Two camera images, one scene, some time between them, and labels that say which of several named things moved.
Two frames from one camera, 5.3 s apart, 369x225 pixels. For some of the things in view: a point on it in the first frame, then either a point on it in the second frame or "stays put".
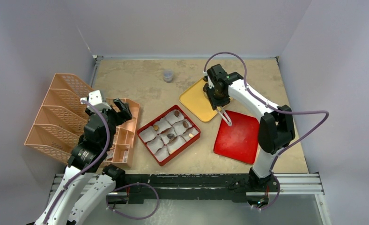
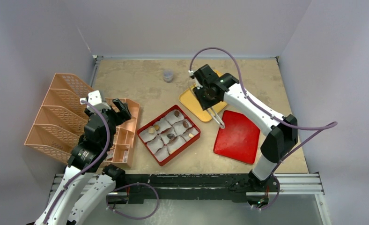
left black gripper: (122, 107) stays put
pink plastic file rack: (61, 122) stays put
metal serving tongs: (229, 123) → (217, 119)
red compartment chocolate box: (167, 133) stays put
